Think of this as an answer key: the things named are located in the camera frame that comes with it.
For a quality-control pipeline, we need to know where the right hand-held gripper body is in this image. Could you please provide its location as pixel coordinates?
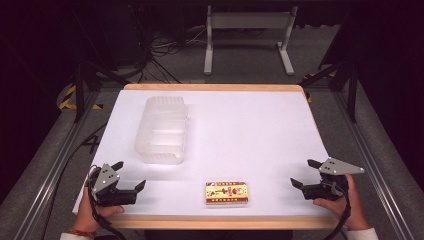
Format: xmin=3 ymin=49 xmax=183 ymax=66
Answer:
xmin=299 ymin=157 xmax=366 ymax=202

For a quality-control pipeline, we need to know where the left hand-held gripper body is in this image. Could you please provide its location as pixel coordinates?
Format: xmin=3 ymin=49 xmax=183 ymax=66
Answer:
xmin=87 ymin=162 xmax=138 ymax=207

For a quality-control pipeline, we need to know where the translucent plastic container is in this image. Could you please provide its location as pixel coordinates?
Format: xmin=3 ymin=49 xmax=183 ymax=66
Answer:
xmin=134 ymin=95 xmax=189 ymax=165

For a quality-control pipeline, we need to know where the yellow and red packet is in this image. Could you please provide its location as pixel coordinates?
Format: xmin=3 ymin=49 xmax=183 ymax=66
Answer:
xmin=204 ymin=180 xmax=250 ymax=206

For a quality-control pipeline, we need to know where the person's right hand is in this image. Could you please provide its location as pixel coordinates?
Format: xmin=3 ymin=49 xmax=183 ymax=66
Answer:
xmin=312 ymin=173 xmax=371 ymax=232

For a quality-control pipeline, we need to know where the person's left hand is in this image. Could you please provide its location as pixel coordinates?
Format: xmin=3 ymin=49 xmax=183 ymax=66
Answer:
xmin=72 ymin=185 xmax=125 ymax=234

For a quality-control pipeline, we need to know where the yellow and black floor tape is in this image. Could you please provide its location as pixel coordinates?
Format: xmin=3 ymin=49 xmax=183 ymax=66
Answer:
xmin=301 ymin=71 xmax=336 ymax=104
xmin=58 ymin=84 xmax=104 ymax=111

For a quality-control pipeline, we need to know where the white table sheet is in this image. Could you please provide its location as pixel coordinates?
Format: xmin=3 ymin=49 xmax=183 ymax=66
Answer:
xmin=72 ymin=89 xmax=335 ymax=218

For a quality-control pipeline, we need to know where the black tripod stand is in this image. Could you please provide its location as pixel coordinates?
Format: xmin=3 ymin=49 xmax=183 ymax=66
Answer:
xmin=71 ymin=58 xmax=132 ymax=124
xmin=299 ymin=59 xmax=360 ymax=124

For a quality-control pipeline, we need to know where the person's dark clothing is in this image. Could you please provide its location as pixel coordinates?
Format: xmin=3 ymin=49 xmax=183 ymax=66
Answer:
xmin=144 ymin=229 xmax=295 ymax=240

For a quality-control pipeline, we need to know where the white metal stand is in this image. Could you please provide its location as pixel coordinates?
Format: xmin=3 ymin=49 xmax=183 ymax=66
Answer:
xmin=203 ymin=4 xmax=299 ymax=77

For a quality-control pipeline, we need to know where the right hand-held gripper cable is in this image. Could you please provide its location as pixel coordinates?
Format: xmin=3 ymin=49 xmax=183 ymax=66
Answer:
xmin=320 ymin=181 xmax=352 ymax=240

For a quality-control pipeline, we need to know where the orange bracelet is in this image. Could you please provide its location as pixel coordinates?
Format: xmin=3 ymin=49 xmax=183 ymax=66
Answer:
xmin=68 ymin=227 xmax=98 ymax=239

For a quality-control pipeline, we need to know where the black floor cable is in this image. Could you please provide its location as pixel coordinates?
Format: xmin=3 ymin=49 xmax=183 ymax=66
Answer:
xmin=40 ymin=122 xmax=108 ymax=240

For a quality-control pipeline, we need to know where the aluminium floor rail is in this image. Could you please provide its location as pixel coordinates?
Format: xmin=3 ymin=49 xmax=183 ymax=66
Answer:
xmin=12 ymin=89 xmax=102 ymax=240
xmin=332 ymin=89 xmax=416 ymax=240

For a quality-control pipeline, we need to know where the bundle of floor cables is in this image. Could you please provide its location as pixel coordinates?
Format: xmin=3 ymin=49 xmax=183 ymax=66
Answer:
xmin=131 ymin=24 xmax=209 ymax=85

